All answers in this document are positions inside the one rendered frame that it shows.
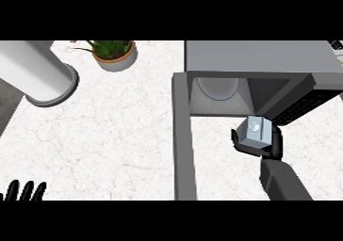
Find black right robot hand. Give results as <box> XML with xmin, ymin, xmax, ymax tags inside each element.
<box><xmin>230</xmin><ymin>117</ymin><xmax>284</xmax><ymax>161</ymax></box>

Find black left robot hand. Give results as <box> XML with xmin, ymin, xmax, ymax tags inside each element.
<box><xmin>0</xmin><ymin>179</ymin><xmax>48</xmax><ymax>201</ymax></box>

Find pale blue milk carton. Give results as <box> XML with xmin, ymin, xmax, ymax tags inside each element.
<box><xmin>235</xmin><ymin>115</ymin><xmax>275</xmax><ymax>151</ymax></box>

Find grey microwave door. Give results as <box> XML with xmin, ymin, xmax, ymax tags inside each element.
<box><xmin>171</xmin><ymin>72</ymin><xmax>199</xmax><ymax>201</ymax></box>

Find grey microwave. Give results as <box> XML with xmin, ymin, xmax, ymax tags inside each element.
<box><xmin>183</xmin><ymin>40</ymin><xmax>343</xmax><ymax>126</ymax></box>

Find pale appliance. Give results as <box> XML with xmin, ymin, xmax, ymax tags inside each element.
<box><xmin>328</xmin><ymin>40</ymin><xmax>343</xmax><ymax>76</ymax></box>

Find white paper towel roll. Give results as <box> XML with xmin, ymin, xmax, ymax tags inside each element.
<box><xmin>0</xmin><ymin>40</ymin><xmax>81</xmax><ymax>108</ymax></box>

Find green potted plant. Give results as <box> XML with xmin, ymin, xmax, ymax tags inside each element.
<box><xmin>70</xmin><ymin>40</ymin><xmax>139</xmax><ymax>73</ymax></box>

